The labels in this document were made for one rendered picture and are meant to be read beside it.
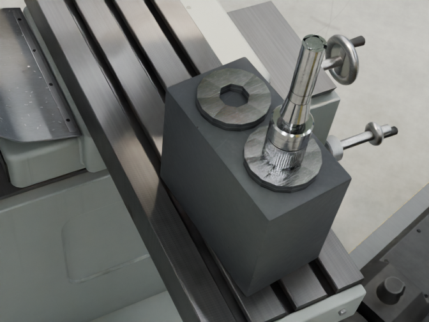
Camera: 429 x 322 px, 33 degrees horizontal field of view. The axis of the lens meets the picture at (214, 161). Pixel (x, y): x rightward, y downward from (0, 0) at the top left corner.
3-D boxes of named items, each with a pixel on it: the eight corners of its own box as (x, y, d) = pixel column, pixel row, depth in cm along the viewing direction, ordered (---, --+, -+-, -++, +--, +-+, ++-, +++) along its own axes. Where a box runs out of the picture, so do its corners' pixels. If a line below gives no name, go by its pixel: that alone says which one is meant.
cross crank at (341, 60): (338, 55, 173) (350, 18, 164) (364, 90, 167) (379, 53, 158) (280, 73, 168) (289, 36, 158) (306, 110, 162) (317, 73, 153)
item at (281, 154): (308, 146, 83) (318, 117, 79) (295, 176, 81) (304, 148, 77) (270, 131, 84) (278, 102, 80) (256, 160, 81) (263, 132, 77)
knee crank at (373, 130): (387, 124, 174) (394, 107, 169) (401, 142, 171) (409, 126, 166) (309, 151, 167) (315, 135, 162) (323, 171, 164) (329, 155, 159)
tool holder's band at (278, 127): (318, 117, 79) (320, 112, 79) (304, 148, 77) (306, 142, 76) (278, 102, 80) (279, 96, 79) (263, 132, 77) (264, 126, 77)
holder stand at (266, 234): (229, 144, 108) (247, 46, 92) (319, 257, 98) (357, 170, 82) (159, 176, 103) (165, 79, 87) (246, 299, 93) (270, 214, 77)
